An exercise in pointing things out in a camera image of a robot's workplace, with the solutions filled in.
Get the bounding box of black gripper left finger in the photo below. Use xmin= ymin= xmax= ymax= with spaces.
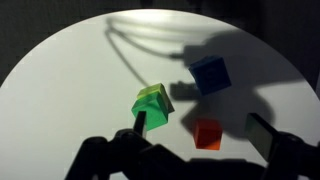
xmin=133 ymin=111 xmax=146 ymax=137

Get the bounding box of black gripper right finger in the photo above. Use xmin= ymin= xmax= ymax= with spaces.
xmin=244 ymin=113 xmax=300 ymax=166

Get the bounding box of blue block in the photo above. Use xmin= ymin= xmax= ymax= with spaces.
xmin=188 ymin=56 xmax=231 ymax=95

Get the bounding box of green block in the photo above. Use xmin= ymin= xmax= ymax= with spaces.
xmin=131 ymin=92 xmax=168 ymax=130

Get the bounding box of yellow-green block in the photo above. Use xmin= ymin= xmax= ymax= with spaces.
xmin=137 ymin=83 xmax=175 ymax=113

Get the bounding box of orange block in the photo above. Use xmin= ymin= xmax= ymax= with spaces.
xmin=193 ymin=119 xmax=223 ymax=150

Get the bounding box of round white table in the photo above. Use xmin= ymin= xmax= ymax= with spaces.
xmin=0 ymin=10 xmax=320 ymax=180

